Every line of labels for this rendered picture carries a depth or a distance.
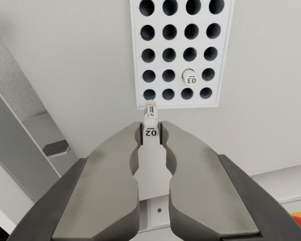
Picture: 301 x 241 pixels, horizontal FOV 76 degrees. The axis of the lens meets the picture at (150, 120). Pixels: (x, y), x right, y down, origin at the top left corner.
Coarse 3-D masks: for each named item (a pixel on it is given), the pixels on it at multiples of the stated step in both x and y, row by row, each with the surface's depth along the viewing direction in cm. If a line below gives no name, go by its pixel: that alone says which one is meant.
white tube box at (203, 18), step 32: (160, 0) 16; (192, 0) 18; (224, 0) 16; (160, 32) 17; (192, 32) 19; (224, 32) 17; (160, 64) 18; (192, 64) 18; (224, 64) 18; (160, 96) 19; (192, 96) 20
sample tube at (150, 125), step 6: (150, 102) 17; (150, 108) 16; (156, 108) 16; (144, 114) 15; (150, 114) 15; (156, 114) 15; (144, 120) 14; (150, 120) 14; (156, 120) 14; (144, 126) 13; (150, 126) 13; (156, 126) 13; (144, 132) 14; (150, 132) 14; (156, 132) 14; (150, 138) 14
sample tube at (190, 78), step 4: (188, 68) 19; (184, 72) 18; (188, 72) 17; (192, 72) 17; (184, 76) 18; (188, 76) 17; (192, 76) 17; (196, 76) 17; (184, 80) 17; (188, 80) 17; (192, 80) 17; (196, 80) 17; (188, 84) 17; (192, 84) 17
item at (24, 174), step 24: (0, 96) 15; (0, 120) 14; (0, 144) 14; (24, 144) 16; (0, 168) 13; (24, 168) 15; (48, 168) 17; (0, 192) 13; (24, 192) 15; (0, 216) 13
